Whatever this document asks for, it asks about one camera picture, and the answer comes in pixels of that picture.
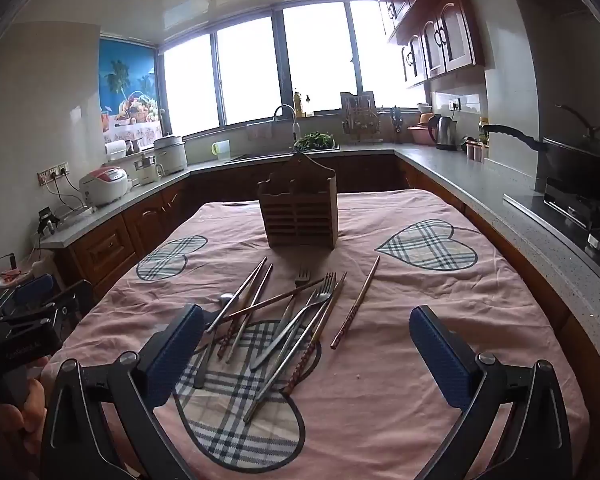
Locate person's left hand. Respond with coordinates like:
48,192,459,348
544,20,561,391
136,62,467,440
0,379,48,461

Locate black wok with handle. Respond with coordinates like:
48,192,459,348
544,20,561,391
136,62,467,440
487,124,600,196

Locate wooden utensil holder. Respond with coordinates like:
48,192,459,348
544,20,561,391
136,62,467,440
257,151,340,250

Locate plain brown wooden chopstick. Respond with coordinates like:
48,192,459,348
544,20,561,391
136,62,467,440
224,277,327,322

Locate black gas stove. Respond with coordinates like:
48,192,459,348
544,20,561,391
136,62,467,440
504,177,600,281

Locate curved metal faucet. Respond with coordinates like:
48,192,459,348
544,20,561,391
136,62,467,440
271,104,301,143

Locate large white cooker pot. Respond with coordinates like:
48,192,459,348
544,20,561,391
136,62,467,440
153,135,188,177

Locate tropical fruit print blind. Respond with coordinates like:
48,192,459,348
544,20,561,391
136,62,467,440
98,37,162,143

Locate silver metal fork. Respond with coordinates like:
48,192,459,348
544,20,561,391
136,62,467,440
250,267,312,371
252,272,337,371

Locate small black device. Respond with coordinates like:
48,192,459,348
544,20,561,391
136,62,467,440
36,206,61,235

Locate brown curved handle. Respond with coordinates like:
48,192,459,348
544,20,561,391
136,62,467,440
555,104,600,141

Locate pink plastic bowl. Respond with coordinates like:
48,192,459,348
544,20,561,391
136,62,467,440
407,122,433,145

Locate large kitchen window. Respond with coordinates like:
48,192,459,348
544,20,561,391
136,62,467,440
157,0,426,138

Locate kitchen sink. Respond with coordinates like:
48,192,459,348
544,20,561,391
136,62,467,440
230,147,341,163

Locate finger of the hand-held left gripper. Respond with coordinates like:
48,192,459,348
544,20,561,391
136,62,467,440
40,280,95,346
0,274,56,318

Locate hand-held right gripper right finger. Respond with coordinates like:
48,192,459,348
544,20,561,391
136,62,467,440
408,305,576,480

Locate wooden wall cabinets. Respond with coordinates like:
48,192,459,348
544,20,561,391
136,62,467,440
367,0,486,88

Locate grey speckled kitchen countertop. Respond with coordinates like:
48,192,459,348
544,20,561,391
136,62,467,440
40,142,600,361

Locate green leafy vegetables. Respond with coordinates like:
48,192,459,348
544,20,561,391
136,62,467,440
293,131,340,152

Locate silver metal spoon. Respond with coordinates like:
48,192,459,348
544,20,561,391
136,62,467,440
192,292,235,390

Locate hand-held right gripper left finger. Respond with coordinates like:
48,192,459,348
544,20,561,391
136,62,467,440
40,303,206,480

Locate wooden dish rack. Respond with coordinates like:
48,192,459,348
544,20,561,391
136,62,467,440
340,91,383,143

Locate pink tablecloth with plaid hearts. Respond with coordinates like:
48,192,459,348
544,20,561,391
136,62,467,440
45,189,592,480

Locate small white kitchen appliance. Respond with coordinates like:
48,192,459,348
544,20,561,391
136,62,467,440
132,152,165,186

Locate wooden base cabinets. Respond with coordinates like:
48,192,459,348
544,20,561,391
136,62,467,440
52,152,600,413

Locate white and red rice cooker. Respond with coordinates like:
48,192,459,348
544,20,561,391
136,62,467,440
78,166,131,207

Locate steel electric kettle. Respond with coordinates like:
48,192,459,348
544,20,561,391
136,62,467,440
426,114,458,151

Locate wall power outlet with plugs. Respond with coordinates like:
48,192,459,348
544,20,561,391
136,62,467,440
37,161,70,186

